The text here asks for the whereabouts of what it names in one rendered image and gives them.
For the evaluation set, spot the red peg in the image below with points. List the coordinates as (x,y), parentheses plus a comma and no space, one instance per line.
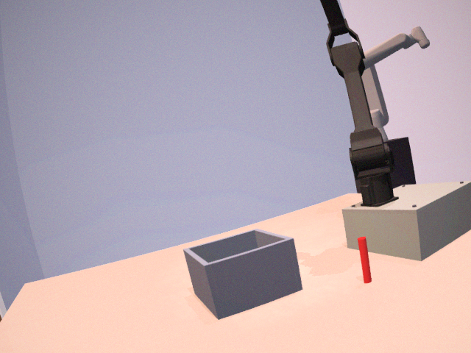
(364,260)

